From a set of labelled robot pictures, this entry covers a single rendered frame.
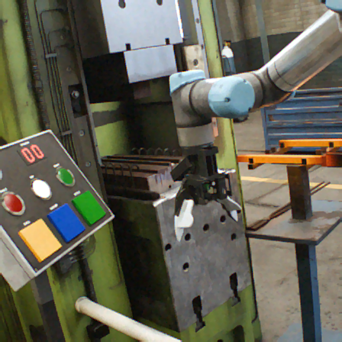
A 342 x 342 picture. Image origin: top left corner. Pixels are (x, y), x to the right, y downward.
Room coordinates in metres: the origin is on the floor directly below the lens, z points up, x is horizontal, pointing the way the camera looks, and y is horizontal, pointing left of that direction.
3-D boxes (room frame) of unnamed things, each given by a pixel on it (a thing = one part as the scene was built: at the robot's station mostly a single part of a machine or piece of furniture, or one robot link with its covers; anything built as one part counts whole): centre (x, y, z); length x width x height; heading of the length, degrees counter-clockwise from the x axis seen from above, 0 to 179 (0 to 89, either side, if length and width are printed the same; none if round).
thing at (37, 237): (0.95, 0.29, 1.01); 0.07 x 0.05 x 0.07; 156
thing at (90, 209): (1.13, 0.21, 1.01); 0.07 x 0.05 x 0.07; 156
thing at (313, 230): (1.74, -0.47, 0.65); 0.40 x 0.30 x 0.02; 137
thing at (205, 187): (1.00, -0.07, 1.07); 0.09 x 0.08 x 0.12; 25
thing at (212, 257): (1.72, 0.10, 0.69); 0.56 x 0.38 x 0.45; 41
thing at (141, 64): (1.68, 0.14, 1.32); 0.42 x 0.20 x 0.10; 41
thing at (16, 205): (0.96, 0.34, 1.09); 0.05 x 0.03 x 0.04; 131
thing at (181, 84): (1.01, -0.07, 1.23); 0.09 x 0.08 x 0.11; 32
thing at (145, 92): (1.72, 0.15, 1.24); 0.30 x 0.07 x 0.06; 41
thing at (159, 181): (1.68, 0.14, 0.96); 0.42 x 0.20 x 0.09; 41
